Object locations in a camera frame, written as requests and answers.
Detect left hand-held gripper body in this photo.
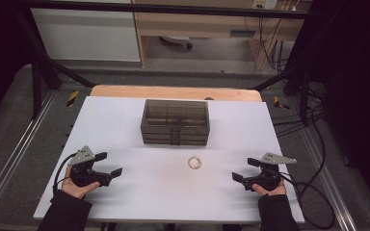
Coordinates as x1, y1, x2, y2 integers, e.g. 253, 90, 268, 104
67, 145, 113, 188

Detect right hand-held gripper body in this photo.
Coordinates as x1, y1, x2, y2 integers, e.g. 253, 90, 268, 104
241, 152, 298, 193

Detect gold bracelet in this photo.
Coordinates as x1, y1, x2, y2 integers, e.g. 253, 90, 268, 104
187, 155, 202, 170

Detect smoky transparent drawer box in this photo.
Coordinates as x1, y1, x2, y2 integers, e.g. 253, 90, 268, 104
140, 98, 211, 146

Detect person's right hand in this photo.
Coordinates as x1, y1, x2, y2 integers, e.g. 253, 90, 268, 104
251, 179, 287, 196

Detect person's left hand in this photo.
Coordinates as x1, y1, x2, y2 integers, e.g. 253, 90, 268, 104
61, 167, 101, 200

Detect white board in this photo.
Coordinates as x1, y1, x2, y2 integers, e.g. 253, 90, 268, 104
33, 95, 305, 224

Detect wooden table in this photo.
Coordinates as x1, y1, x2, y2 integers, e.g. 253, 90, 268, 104
90, 84, 263, 103

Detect black metal stand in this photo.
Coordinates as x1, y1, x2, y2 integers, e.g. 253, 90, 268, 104
251, 47, 312, 126
15, 13, 95, 119

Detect white cabinet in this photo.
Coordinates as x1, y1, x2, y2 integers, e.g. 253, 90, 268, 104
30, 0, 142, 63

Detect dark curtain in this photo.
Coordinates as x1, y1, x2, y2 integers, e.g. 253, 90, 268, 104
285, 0, 370, 219
0, 0, 33, 136

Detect chair base with caster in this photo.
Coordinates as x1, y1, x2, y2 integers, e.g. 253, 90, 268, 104
158, 36, 194, 50

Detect light wooden desk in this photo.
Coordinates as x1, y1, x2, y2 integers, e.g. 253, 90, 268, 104
131, 0, 312, 73

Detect white power strip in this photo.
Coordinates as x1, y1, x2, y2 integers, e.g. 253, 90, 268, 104
251, 0, 278, 10

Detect left hand-held gripper black cable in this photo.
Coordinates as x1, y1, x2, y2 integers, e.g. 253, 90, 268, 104
52, 152, 78, 195

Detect hand-held gripper black cable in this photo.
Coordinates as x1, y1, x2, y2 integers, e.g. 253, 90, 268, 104
278, 171, 336, 230
52, 152, 78, 195

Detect aluminium rail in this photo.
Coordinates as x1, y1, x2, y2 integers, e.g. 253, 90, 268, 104
297, 124, 357, 231
0, 90, 57, 219

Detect bundle of black floor cables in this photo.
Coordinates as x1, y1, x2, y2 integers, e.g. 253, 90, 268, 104
271, 105, 327, 138

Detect right hand-held gripper black cable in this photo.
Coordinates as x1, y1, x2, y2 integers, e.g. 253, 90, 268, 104
278, 171, 336, 230

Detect hanging black cables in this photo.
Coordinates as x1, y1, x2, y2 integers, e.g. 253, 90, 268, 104
244, 15, 290, 73

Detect black horizontal frame bar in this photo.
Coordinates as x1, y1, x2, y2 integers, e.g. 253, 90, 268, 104
15, 0, 319, 20

